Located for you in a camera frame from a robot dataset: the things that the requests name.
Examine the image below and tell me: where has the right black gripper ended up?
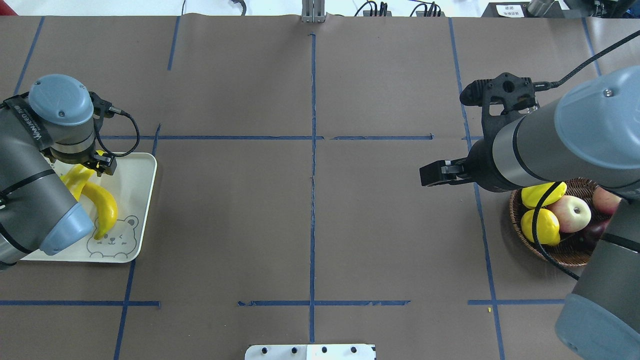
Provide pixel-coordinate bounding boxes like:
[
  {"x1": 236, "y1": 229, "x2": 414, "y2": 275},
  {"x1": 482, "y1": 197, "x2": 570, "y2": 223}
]
[{"x1": 419, "y1": 139, "x2": 515, "y2": 193}]

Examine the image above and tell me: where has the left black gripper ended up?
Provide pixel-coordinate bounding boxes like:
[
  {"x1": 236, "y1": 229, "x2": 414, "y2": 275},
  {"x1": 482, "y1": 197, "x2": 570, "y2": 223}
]
[{"x1": 49, "y1": 145, "x2": 117, "y2": 177}]

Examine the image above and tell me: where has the yellow banana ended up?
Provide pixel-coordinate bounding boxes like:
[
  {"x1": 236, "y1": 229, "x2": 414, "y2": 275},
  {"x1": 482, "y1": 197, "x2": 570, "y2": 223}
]
[
  {"x1": 81, "y1": 182, "x2": 119, "y2": 240},
  {"x1": 61, "y1": 164, "x2": 106, "y2": 204}
]

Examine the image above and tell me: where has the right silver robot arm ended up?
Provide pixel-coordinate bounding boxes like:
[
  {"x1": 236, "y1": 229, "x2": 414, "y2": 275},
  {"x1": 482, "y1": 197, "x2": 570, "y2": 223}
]
[{"x1": 419, "y1": 66, "x2": 640, "y2": 360}]

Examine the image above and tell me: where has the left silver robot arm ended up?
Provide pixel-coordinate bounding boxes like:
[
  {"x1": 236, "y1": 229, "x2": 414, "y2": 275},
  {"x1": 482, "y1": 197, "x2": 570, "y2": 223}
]
[{"x1": 0, "y1": 74, "x2": 123, "y2": 271}]

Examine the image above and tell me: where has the brown wicker basket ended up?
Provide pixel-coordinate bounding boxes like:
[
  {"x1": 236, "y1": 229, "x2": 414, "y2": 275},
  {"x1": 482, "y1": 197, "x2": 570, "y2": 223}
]
[{"x1": 508, "y1": 178, "x2": 611, "y2": 268}]

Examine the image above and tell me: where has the white bear tray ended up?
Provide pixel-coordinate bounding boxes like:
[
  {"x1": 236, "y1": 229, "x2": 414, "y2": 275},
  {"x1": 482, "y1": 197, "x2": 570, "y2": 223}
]
[{"x1": 24, "y1": 152, "x2": 157, "y2": 264}]

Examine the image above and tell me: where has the yellow lemon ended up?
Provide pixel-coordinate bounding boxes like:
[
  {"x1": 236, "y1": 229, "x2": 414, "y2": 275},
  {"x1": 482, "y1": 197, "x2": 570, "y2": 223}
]
[{"x1": 519, "y1": 208, "x2": 562, "y2": 246}]

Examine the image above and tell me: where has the yellow green apple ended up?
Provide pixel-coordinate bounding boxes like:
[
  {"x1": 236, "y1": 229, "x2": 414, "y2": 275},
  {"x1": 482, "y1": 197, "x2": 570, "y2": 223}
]
[{"x1": 546, "y1": 194, "x2": 592, "y2": 233}]

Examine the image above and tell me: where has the dark purple fruit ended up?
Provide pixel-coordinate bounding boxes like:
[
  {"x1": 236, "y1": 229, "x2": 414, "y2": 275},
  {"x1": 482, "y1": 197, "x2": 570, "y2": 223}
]
[{"x1": 577, "y1": 219, "x2": 611, "y2": 251}]

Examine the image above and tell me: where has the red pink apple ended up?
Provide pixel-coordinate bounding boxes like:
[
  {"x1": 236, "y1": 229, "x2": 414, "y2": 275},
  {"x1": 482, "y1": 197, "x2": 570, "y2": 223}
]
[{"x1": 592, "y1": 186, "x2": 622, "y2": 216}]

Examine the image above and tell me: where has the left black camera cable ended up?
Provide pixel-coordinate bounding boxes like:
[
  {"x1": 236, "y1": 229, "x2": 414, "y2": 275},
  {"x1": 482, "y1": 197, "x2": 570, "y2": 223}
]
[{"x1": 93, "y1": 108, "x2": 142, "y2": 159}]

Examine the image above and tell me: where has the black camera cable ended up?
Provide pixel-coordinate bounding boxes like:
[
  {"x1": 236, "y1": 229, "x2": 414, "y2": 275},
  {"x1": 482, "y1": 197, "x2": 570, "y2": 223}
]
[
  {"x1": 531, "y1": 30, "x2": 640, "y2": 281},
  {"x1": 93, "y1": 108, "x2": 142, "y2": 159}
]

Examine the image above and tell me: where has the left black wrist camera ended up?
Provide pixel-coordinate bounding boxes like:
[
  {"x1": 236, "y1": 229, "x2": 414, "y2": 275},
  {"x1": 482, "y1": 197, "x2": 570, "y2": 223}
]
[{"x1": 89, "y1": 91, "x2": 127, "y2": 133}]

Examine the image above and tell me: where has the right black camera cable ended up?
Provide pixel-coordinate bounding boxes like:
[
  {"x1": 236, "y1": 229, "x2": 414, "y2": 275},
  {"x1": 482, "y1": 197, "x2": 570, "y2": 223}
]
[{"x1": 531, "y1": 30, "x2": 640, "y2": 281}]

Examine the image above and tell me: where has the aluminium frame post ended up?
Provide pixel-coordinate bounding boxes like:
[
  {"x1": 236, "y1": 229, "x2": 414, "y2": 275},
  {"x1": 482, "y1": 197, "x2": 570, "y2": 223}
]
[{"x1": 301, "y1": 0, "x2": 327, "y2": 24}]

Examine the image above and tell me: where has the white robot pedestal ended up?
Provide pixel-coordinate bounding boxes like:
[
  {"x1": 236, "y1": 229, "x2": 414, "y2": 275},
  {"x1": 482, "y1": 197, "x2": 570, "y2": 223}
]
[{"x1": 244, "y1": 343, "x2": 377, "y2": 360}]

